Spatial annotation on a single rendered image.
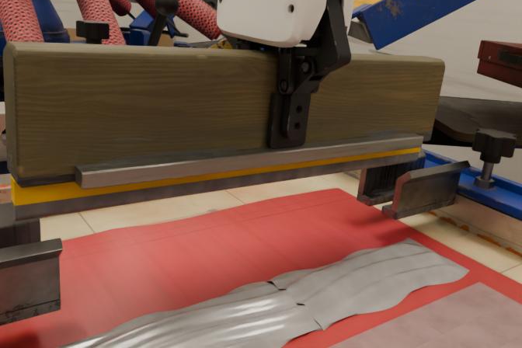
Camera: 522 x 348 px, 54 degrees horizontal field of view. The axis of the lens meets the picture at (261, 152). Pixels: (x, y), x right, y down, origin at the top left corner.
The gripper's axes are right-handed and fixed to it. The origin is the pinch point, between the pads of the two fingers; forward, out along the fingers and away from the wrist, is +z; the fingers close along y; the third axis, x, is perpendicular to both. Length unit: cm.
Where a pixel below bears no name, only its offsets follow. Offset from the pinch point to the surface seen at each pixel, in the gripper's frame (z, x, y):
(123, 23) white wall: 28, 149, -416
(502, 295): 13.8, 17.3, 11.6
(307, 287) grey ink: 13.3, 2.4, 3.7
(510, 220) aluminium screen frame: 10.6, 25.8, 6.7
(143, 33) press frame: 4, 31, -97
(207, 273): 13.9, -3.1, -2.3
